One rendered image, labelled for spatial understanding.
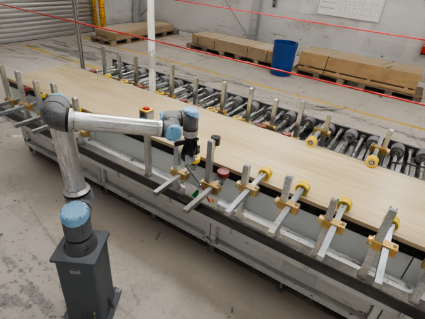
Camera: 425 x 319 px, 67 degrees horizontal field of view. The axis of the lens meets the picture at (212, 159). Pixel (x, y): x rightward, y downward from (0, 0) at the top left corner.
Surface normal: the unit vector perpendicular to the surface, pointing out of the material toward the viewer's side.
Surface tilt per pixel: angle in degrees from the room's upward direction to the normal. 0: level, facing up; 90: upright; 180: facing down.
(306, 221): 90
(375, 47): 90
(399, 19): 90
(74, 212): 5
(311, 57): 90
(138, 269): 0
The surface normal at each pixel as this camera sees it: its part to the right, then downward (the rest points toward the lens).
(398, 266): -0.54, 0.40
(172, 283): 0.07, -0.85
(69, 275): -0.05, 0.52
